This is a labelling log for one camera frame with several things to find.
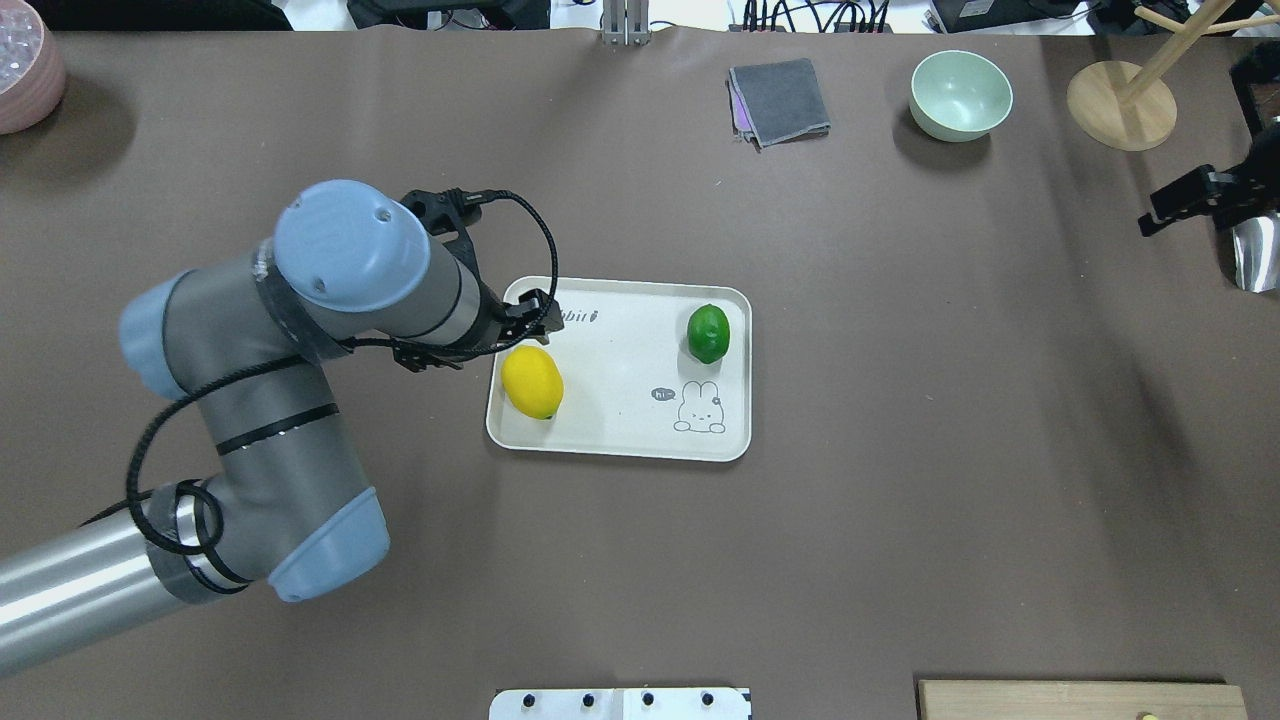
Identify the yellow lemon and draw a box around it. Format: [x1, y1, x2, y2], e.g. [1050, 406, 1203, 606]
[499, 345, 564, 420]

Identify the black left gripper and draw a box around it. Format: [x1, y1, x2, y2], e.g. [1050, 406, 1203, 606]
[392, 281, 564, 372]

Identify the grey folded cloth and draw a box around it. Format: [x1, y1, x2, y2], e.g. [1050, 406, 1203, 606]
[727, 58, 831, 149]

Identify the pink bowl with ice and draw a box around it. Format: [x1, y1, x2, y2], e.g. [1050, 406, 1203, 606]
[1, 1, 67, 135]

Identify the mint green bowl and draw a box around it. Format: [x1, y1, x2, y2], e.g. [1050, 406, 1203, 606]
[909, 50, 1014, 143]

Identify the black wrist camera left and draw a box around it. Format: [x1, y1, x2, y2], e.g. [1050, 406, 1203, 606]
[399, 188, 492, 278]

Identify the aluminium frame post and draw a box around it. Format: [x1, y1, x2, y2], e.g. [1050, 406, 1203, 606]
[600, 0, 652, 47]

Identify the wooden mug tree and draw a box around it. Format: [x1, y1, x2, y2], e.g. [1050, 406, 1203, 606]
[1066, 1, 1276, 152]

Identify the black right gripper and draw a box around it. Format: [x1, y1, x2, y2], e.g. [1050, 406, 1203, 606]
[1138, 122, 1279, 237]

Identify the white metal column base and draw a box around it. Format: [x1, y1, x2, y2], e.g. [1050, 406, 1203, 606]
[488, 685, 753, 719]

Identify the metal scoop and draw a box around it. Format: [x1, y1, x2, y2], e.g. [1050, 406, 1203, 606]
[1230, 213, 1279, 293]

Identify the cream rabbit tray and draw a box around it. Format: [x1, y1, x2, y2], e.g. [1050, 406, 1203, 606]
[485, 277, 753, 462]

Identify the green lime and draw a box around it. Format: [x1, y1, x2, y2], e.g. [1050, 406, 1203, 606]
[685, 304, 732, 365]

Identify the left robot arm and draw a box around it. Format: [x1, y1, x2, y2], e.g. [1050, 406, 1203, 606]
[3, 179, 563, 676]

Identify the pink folded cloth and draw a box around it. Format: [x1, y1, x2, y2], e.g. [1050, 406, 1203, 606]
[726, 79, 756, 143]

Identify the bamboo cutting board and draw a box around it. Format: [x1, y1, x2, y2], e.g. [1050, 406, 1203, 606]
[918, 679, 1249, 719]

